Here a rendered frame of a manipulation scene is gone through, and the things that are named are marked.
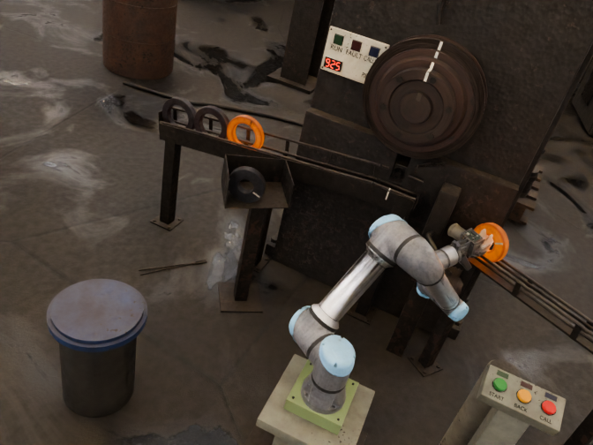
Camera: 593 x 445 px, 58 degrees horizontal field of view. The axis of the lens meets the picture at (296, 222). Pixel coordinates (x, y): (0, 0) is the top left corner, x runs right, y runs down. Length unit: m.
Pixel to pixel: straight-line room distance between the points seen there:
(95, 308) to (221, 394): 0.64
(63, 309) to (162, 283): 0.81
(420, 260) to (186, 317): 1.24
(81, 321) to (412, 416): 1.37
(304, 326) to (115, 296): 0.67
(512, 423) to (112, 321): 1.31
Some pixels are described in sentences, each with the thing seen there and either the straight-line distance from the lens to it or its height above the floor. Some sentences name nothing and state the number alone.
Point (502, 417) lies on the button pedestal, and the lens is 1.89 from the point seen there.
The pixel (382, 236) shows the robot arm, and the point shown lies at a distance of 1.71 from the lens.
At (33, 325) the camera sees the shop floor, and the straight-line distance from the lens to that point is 2.52.
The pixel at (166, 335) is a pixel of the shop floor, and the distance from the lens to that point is 2.44.
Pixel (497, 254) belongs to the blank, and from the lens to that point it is 2.19.
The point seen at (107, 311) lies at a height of 0.43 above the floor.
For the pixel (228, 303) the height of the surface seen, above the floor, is 0.01.
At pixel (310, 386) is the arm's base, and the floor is 0.41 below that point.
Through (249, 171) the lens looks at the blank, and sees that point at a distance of 2.14.
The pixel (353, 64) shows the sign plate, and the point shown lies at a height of 1.12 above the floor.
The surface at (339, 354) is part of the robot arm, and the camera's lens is 1.72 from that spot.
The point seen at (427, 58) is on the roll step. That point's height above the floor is 1.28.
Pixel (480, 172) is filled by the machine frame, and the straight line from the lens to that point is 2.38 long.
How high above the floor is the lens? 1.81
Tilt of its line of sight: 34 degrees down
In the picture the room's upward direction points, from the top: 14 degrees clockwise
